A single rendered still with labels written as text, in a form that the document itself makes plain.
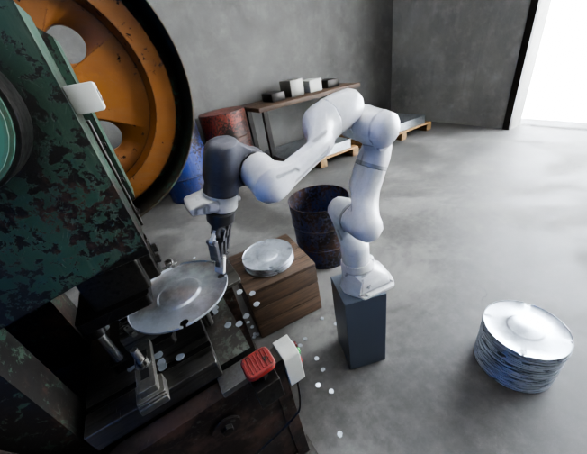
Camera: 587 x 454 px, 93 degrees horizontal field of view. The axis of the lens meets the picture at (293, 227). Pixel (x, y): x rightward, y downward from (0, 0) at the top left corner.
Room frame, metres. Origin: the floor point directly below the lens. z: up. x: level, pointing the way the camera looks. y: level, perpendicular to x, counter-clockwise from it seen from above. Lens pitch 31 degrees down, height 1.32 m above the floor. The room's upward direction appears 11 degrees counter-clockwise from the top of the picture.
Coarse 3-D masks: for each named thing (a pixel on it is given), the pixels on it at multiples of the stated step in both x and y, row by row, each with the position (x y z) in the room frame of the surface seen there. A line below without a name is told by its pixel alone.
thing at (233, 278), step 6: (228, 264) 0.73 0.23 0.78; (228, 270) 0.70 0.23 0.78; (234, 270) 0.69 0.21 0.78; (222, 276) 0.68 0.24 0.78; (228, 276) 0.67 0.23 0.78; (234, 276) 0.67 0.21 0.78; (228, 282) 0.64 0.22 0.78; (234, 282) 0.64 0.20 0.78; (228, 288) 0.63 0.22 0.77; (210, 312) 0.64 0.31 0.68; (204, 318) 0.61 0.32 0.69; (210, 318) 0.61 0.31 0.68; (204, 324) 0.61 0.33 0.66; (210, 324) 0.61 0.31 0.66
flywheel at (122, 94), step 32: (32, 0) 0.96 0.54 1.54; (64, 0) 0.99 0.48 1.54; (96, 0) 0.99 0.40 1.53; (96, 32) 1.01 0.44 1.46; (128, 32) 1.01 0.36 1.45; (96, 64) 0.99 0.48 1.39; (128, 64) 1.03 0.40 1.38; (160, 64) 1.03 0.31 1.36; (128, 96) 1.01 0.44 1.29; (160, 96) 1.02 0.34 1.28; (128, 128) 0.99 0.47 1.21; (160, 128) 1.00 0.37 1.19; (128, 160) 0.97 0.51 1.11; (160, 160) 0.98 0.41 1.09
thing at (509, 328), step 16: (496, 304) 0.80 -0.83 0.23; (512, 304) 0.79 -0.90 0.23; (528, 304) 0.77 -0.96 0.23; (496, 320) 0.73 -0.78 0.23; (512, 320) 0.71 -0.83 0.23; (528, 320) 0.70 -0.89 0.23; (544, 320) 0.69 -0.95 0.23; (496, 336) 0.66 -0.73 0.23; (512, 336) 0.64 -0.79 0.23; (528, 336) 0.63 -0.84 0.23; (544, 336) 0.62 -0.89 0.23; (560, 336) 0.61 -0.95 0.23; (528, 352) 0.57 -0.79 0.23; (544, 352) 0.56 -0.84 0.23; (560, 352) 0.55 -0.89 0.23
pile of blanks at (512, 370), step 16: (480, 336) 0.72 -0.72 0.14; (480, 352) 0.69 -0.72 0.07; (496, 352) 0.63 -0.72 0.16; (512, 352) 0.59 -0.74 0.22; (496, 368) 0.61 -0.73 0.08; (512, 368) 0.58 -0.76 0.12; (528, 368) 0.54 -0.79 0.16; (544, 368) 0.53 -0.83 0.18; (560, 368) 0.54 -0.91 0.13; (512, 384) 0.56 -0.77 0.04; (528, 384) 0.54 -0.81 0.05; (544, 384) 0.52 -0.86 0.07
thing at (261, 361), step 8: (256, 352) 0.40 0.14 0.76; (264, 352) 0.40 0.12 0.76; (248, 360) 0.39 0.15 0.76; (256, 360) 0.38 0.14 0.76; (264, 360) 0.38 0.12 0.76; (272, 360) 0.38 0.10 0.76; (248, 368) 0.37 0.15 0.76; (256, 368) 0.37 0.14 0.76; (264, 368) 0.36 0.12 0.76; (272, 368) 0.36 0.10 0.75; (248, 376) 0.35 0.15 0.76; (256, 376) 0.35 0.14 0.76
